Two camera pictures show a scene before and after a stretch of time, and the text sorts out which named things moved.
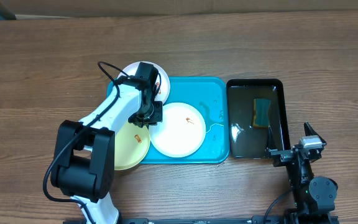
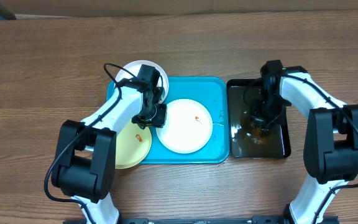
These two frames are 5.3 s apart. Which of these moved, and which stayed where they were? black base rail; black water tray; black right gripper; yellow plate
Moved: black right gripper
Stayed: black water tray; yellow plate; black base rail
